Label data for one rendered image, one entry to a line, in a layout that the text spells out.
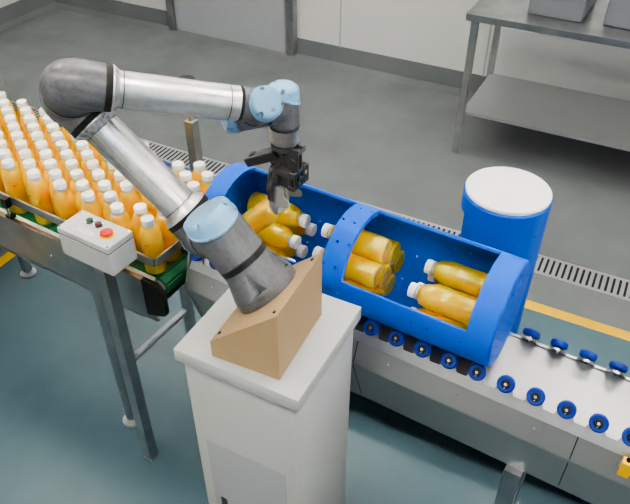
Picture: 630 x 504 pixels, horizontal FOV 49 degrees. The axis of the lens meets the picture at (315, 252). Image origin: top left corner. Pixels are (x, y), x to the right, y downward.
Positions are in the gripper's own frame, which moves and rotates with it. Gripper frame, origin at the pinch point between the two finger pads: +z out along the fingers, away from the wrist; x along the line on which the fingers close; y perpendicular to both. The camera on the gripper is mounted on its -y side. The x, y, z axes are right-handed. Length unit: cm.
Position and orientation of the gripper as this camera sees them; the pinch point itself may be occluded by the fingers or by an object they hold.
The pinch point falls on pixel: (279, 205)
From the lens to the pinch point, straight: 185.1
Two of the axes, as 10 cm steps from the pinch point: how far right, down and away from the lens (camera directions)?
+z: -0.2, 7.8, 6.3
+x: 5.2, -5.3, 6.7
